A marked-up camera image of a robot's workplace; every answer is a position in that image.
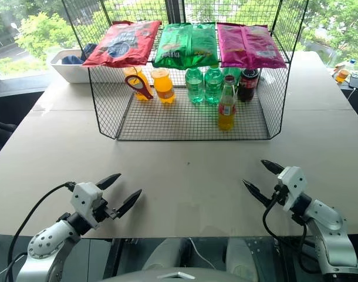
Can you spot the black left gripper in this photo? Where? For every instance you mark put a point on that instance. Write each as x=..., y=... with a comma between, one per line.
x=104, y=211

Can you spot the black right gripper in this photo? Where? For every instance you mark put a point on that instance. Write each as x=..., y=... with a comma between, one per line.
x=278, y=196

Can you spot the glass bottle with orange drink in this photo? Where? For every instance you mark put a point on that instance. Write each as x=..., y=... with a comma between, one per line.
x=226, y=117

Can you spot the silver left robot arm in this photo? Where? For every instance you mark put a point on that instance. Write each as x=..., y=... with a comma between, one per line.
x=44, y=243

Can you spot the dark cola plastic bottle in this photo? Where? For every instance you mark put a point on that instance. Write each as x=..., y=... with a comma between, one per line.
x=248, y=88

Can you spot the orange soda plastic bottle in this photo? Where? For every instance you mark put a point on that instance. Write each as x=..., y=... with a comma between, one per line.
x=145, y=79
x=164, y=88

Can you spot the clear blue-capped plastic bottle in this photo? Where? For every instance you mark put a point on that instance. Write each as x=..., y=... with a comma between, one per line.
x=350, y=65

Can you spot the grey rounded cover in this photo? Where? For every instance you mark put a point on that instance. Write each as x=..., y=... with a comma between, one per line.
x=240, y=258
x=164, y=255

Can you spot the white plastic bin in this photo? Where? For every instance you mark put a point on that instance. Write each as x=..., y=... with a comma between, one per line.
x=67, y=73

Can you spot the grey power bank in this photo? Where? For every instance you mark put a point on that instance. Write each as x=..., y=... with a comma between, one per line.
x=356, y=80

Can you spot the magenta chip bag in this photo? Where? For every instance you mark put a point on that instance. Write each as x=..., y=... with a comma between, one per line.
x=249, y=44

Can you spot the blue cloth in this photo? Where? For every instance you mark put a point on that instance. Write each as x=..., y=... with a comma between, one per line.
x=72, y=60

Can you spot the red chip bag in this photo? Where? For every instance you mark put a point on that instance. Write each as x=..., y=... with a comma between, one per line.
x=123, y=44

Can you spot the green chip bag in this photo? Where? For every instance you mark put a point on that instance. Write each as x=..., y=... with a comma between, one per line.
x=182, y=44

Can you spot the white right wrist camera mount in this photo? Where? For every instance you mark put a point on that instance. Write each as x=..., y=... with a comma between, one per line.
x=295, y=182

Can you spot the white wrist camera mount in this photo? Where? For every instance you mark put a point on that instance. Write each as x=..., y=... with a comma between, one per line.
x=85, y=199
x=295, y=182

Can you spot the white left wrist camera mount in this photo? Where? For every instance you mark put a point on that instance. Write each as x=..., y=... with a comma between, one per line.
x=85, y=199

